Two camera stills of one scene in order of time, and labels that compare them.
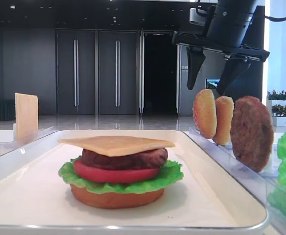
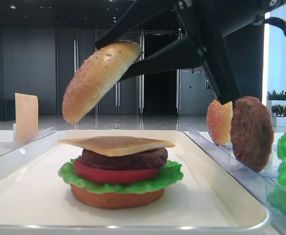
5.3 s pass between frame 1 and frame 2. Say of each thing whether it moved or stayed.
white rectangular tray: stayed
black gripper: moved
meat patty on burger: stayed
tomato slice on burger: stayed
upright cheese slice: stayed
